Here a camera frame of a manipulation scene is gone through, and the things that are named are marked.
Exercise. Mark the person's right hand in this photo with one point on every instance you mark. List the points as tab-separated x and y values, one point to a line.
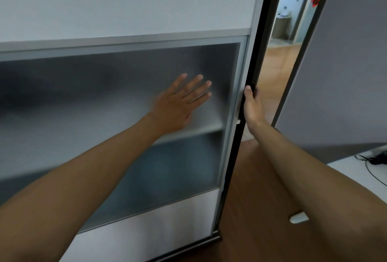
253	109

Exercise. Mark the person's left hand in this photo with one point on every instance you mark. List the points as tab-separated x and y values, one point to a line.
174	107

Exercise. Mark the person's right thumb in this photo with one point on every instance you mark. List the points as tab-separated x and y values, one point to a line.
248	95

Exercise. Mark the person's left middle finger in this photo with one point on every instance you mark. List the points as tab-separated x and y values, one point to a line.
201	88

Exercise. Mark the person's left little finger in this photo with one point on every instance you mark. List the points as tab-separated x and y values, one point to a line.
179	82

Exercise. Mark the frosted glass sliding cabinet door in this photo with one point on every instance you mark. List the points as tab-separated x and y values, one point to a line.
121	13

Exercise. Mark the person's right forearm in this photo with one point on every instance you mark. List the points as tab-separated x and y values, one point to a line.
317	186

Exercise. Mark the person's left forearm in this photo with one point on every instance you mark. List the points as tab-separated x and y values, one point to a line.
75	186

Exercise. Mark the white cabinet shelf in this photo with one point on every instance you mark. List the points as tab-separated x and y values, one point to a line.
196	131

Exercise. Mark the small grey stand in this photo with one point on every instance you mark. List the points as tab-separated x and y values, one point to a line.
281	27

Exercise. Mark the small white object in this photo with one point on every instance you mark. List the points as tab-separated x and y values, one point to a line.
284	13

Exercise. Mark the grey partition panel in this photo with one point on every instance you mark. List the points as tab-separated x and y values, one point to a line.
341	74

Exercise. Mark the grey room door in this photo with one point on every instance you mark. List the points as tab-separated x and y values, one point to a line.
308	16

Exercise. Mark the white furniture foot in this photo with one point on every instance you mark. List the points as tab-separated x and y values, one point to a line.
298	218

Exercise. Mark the black device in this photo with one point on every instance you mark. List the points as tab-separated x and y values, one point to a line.
379	158

